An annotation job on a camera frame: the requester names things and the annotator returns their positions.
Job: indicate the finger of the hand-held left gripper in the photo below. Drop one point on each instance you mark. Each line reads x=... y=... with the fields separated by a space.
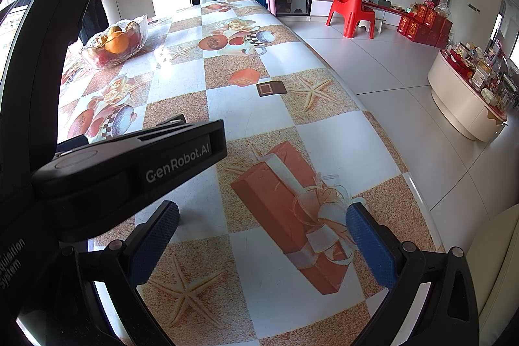
x=73 y=145
x=101 y=184

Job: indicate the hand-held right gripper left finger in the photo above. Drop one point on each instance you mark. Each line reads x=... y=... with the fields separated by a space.
x=154 y=244

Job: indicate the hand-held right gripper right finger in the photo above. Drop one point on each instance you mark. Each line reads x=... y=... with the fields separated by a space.
x=371 y=248

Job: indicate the red apple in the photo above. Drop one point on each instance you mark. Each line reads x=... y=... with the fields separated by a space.
x=104 y=57

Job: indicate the orange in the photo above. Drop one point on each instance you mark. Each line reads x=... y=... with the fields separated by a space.
x=118 y=43

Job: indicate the clear glass fruit bowl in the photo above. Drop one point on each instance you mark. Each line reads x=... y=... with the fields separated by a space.
x=138 y=40

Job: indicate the round cream display cabinet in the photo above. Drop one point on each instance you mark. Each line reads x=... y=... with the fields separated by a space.
x=458 y=98

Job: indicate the assorted packaged goods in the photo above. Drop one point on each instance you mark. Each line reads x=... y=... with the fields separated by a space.
x=482 y=74

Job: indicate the stack of red gift boxes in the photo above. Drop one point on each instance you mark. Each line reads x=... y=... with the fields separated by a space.
x=421 y=25

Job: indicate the white low stool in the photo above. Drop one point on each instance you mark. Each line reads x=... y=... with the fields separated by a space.
x=375 y=19

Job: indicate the blue plastic stool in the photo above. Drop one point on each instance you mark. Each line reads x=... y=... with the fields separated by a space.
x=257 y=1

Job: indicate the red plastic child chair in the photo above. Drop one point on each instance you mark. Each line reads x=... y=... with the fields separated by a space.
x=357 y=9

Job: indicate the white low television cabinet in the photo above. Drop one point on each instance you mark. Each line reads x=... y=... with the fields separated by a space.
x=320 y=7

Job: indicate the small white step stool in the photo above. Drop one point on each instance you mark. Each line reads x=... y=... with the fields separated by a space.
x=298 y=3

